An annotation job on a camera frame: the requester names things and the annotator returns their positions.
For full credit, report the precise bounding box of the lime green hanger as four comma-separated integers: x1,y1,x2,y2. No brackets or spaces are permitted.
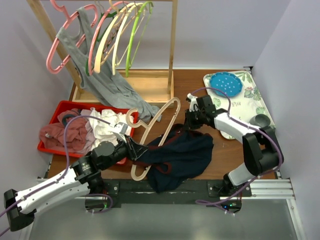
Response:
125,1,154,77

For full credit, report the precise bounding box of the beige plastic hanger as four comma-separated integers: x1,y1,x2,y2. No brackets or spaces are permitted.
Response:
125,96,182,182

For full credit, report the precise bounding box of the black mounting base plate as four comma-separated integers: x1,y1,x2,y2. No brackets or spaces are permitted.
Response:
84,178,252,210

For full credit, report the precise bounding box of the white crumpled garment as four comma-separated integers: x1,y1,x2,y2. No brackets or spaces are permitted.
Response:
78,107,127,155

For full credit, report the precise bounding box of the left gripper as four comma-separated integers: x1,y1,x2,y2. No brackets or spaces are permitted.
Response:
101,134,149,170

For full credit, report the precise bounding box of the navy tank top red trim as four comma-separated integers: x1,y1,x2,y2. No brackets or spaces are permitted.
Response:
134,123,214,193

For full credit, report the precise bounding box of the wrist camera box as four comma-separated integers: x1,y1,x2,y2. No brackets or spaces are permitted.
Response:
186,93,199,112
109,122,132,142

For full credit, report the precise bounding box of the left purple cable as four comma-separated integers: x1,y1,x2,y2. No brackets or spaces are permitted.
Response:
0,115,118,232

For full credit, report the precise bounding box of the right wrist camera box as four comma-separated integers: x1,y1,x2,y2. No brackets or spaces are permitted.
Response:
186,93,199,112

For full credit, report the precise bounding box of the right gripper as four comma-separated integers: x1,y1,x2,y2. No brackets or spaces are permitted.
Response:
183,108,206,131

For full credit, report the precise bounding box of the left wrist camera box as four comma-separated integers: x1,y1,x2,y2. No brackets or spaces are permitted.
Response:
109,122,132,142

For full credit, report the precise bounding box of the dark grey cup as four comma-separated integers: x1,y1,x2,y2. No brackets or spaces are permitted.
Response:
249,113,271,128

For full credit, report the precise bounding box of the floral serving tray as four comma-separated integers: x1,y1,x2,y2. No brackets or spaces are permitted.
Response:
203,70,276,129

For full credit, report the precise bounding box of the dusty red garment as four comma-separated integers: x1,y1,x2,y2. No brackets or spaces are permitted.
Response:
39,108,87,154

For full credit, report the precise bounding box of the blue dotted plate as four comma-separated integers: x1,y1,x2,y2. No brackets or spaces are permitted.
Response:
209,72,243,98

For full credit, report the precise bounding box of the cream white hanger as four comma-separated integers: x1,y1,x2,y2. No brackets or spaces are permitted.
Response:
112,2,143,75

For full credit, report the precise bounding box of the dark green hanger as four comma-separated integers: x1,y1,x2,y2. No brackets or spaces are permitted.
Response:
85,7,117,76

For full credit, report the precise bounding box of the pink plastic hanger with top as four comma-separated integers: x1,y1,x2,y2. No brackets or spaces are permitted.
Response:
46,0,98,74

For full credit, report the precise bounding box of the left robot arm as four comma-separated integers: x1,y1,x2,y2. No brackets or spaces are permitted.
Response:
2,137,148,232

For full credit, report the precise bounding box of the wooden clothes rack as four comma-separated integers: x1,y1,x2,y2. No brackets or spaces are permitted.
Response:
27,0,178,107

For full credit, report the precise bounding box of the cream plastic hanger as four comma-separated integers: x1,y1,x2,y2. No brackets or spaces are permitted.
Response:
91,2,136,74

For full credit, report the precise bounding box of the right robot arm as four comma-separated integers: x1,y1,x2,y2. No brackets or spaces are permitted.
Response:
184,93,284,197

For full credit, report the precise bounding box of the grey tank top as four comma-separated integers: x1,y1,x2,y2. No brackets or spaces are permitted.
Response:
56,7,160,122

